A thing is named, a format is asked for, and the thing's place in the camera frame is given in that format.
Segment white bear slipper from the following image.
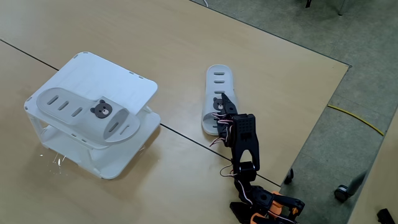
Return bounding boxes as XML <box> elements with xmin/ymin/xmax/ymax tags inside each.
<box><xmin>35</xmin><ymin>86</ymin><xmax>141</xmax><ymax>146</ymax></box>
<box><xmin>201</xmin><ymin>63</ymin><xmax>239</xmax><ymax>136</ymax></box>

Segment white plastic box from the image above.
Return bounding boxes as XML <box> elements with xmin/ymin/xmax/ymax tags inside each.
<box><xmin>24</xmin><ymin>51</ymin><xmax>162</xmax><ymax>180</ymax></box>

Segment black table caster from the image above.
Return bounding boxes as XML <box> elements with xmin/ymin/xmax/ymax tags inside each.
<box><xmin>283</xmin><ymin>167</ymin><xmax>295</xmax><ymax>185</ymax></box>

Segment grey chair caster leg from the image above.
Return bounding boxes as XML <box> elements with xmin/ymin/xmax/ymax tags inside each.
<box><xmin>334</xmin><ymin>170</ymin><xmax>368</xmax><ymax>203</ymax></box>

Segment black floor object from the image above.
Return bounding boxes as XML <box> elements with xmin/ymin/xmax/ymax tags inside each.
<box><xmin>376</xmin><ymin>208</ymin><xmax>396</xmax><ymax>224</ymax></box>

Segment yellow floor cable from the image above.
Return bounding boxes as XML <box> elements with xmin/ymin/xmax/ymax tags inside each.
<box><xmin>326</xmin><ymin>104</ymin><xmax>386</xmax><ymax>136</ymax></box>

